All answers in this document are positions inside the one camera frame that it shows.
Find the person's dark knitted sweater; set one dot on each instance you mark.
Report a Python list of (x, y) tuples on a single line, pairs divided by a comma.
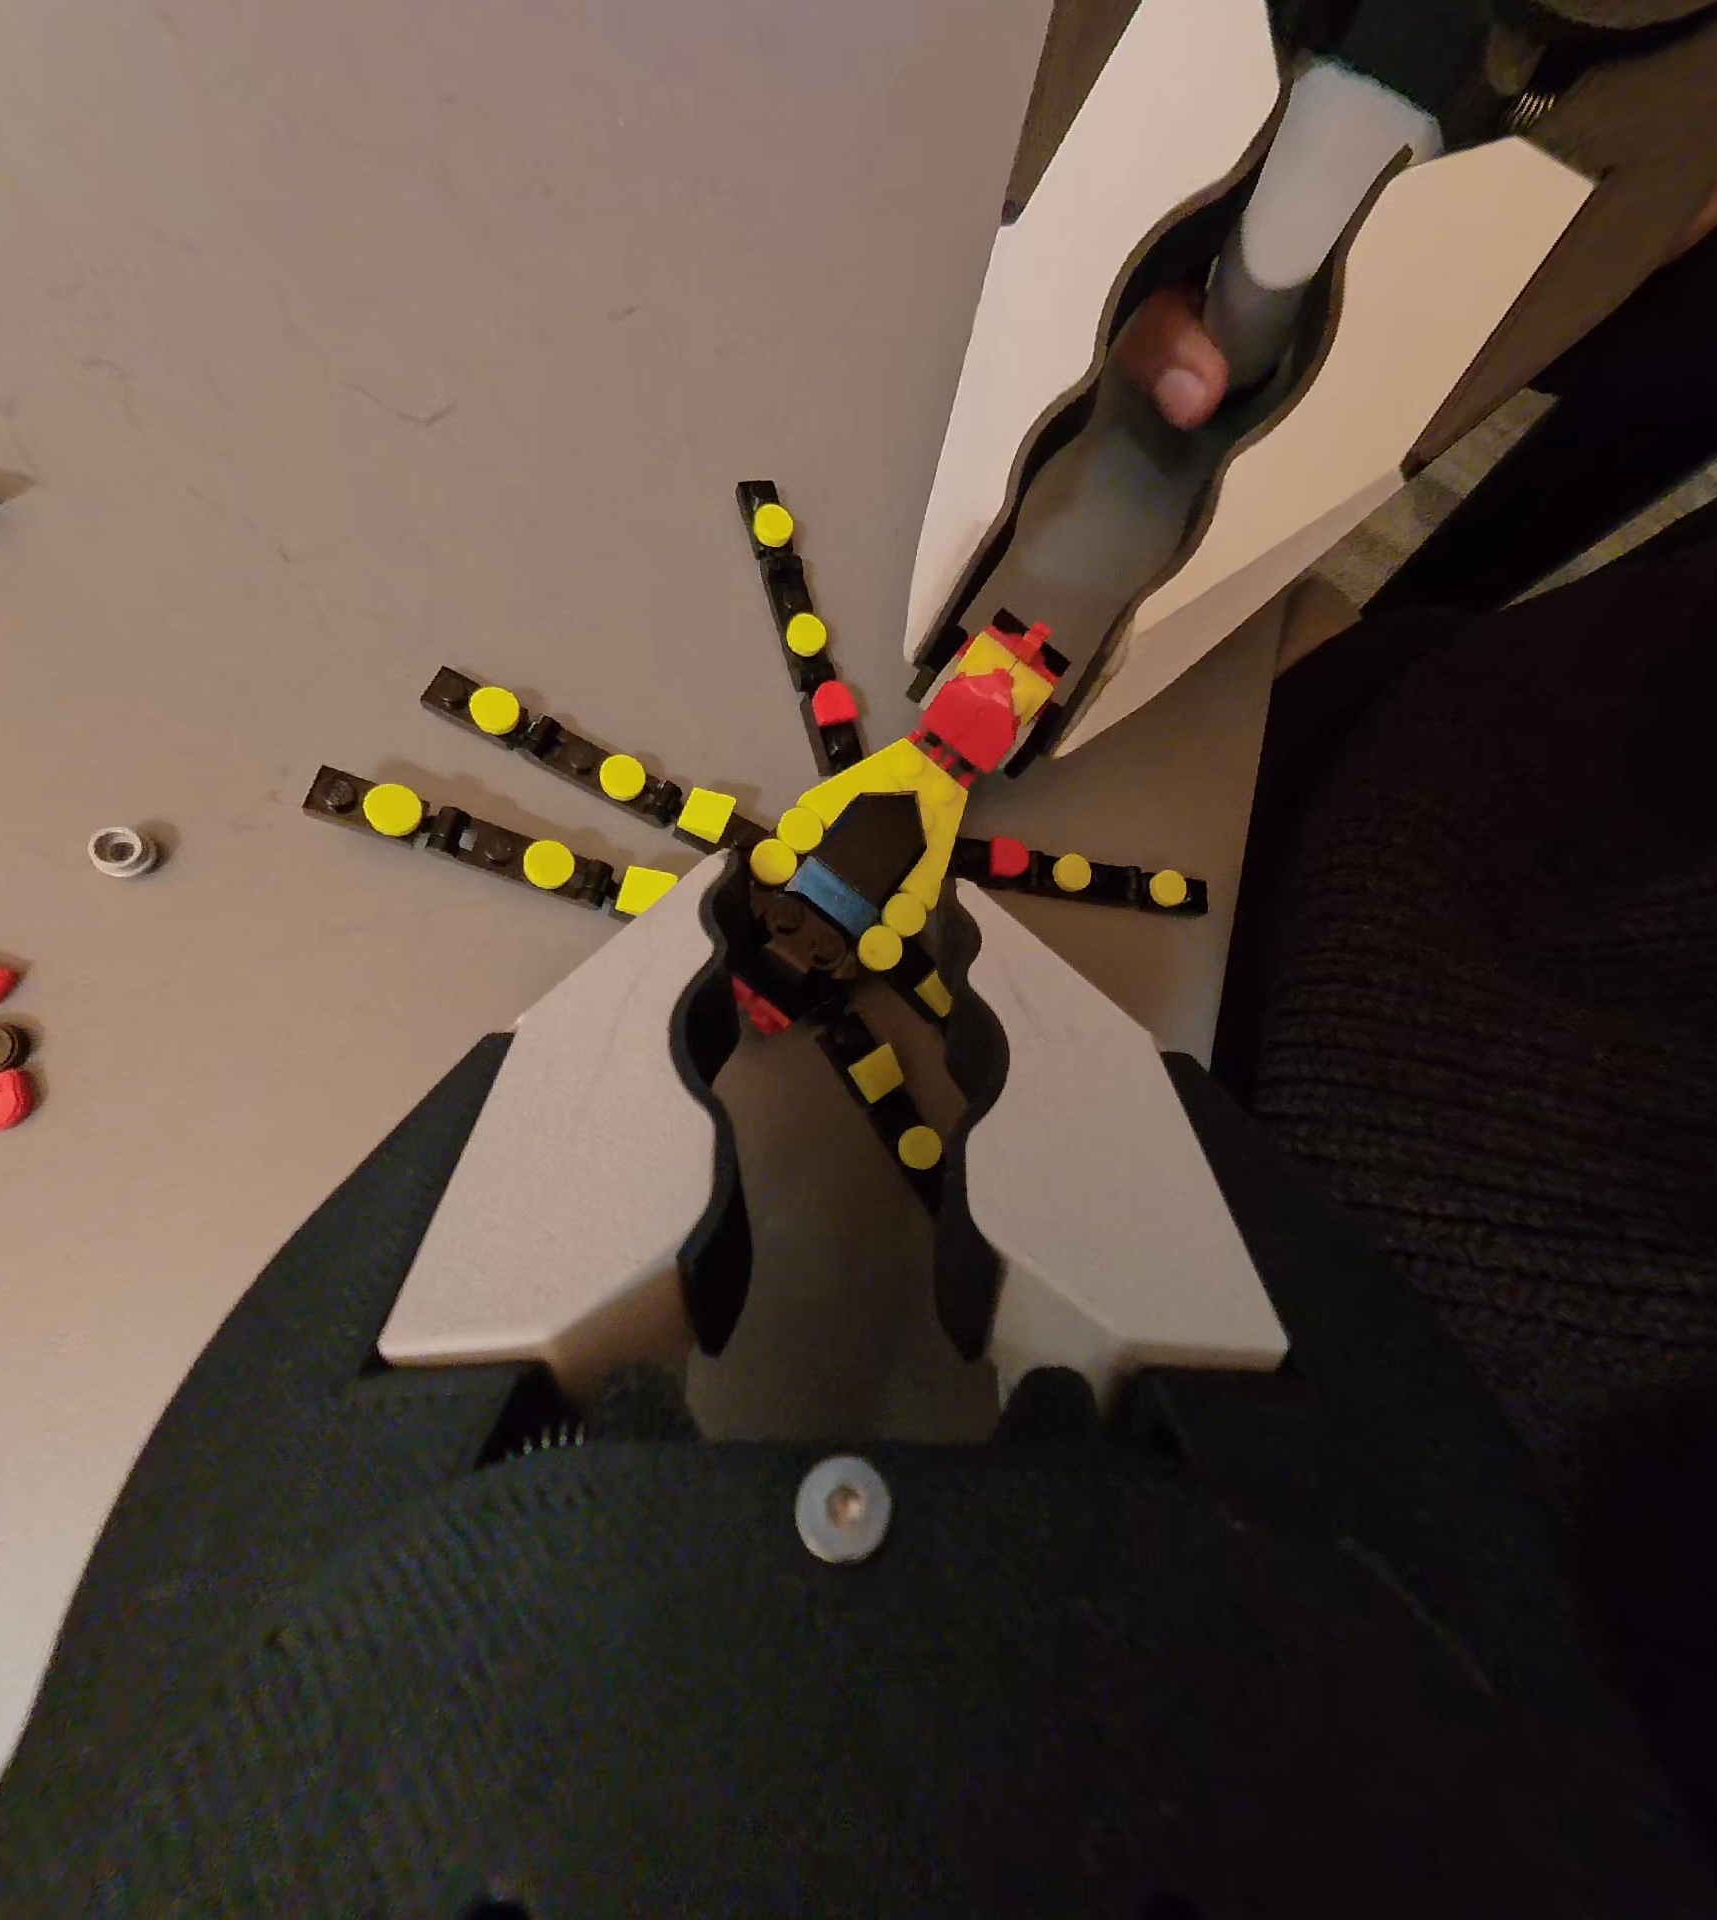
[(1547, 1125)]

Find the black yellow lego spider model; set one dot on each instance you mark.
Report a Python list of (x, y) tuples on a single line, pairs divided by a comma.
[(866, 848)]

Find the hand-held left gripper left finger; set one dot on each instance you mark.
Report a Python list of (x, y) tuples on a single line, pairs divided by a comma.
[(559, 1171)]

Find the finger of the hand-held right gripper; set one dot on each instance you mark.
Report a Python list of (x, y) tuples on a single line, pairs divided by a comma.
[(1384, 344), (1070, 301)]

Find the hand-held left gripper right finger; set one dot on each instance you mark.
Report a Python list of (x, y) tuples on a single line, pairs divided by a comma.
[(1113, 1185)]

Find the person's right hand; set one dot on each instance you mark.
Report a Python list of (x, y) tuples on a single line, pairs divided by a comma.
[(1174, 369)]

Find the small grey round lego stud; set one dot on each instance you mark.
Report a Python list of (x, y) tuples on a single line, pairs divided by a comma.
[(123, 850)]

